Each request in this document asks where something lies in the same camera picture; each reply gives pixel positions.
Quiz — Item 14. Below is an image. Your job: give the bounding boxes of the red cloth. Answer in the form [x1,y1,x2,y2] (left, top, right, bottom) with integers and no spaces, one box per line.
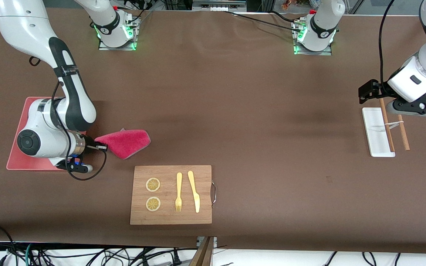
[94,128,151,160]

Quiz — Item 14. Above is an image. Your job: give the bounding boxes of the white rectangular tray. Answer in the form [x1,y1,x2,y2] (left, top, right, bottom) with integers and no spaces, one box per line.
[362,107,396,158]

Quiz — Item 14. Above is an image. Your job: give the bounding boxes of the pink plastic bin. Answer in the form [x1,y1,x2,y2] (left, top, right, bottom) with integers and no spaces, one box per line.
[6,97,88,171]

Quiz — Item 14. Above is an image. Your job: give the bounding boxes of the wooden cutting board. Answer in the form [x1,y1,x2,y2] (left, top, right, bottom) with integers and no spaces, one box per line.
[130,165,217,225]

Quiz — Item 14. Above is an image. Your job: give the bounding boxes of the yellow plastic fork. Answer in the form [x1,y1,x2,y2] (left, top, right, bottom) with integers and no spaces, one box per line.
[175,172,183,212]

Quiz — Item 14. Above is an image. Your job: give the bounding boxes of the yellow plastic knife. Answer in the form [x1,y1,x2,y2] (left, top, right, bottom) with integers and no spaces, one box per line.
[187,170,200,214]

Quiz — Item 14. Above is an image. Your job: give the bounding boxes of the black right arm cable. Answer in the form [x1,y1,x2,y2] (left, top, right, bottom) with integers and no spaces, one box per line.
[52,81,107,181]

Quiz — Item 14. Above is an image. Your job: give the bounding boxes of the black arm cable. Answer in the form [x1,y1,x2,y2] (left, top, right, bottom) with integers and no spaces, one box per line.
[52,81,107,181]
[378,0,397,93]

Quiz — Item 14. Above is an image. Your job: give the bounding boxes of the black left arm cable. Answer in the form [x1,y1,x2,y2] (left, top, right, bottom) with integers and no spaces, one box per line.
[378,0,397,93]

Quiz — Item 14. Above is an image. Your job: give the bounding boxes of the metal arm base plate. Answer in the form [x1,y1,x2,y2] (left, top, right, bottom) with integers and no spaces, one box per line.
[294,20,332,56]
[98,10,140,51]

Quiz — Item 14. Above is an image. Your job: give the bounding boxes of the black cable on table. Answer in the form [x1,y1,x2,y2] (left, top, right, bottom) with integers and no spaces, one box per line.
[223,10,304,34]

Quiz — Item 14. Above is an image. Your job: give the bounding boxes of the wooden post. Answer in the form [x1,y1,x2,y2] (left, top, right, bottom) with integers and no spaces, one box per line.
[189,236,215,266]

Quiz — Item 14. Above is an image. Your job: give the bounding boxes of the aluminium frame beam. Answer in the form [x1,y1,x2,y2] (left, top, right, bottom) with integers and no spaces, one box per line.
[193,0,247,11]

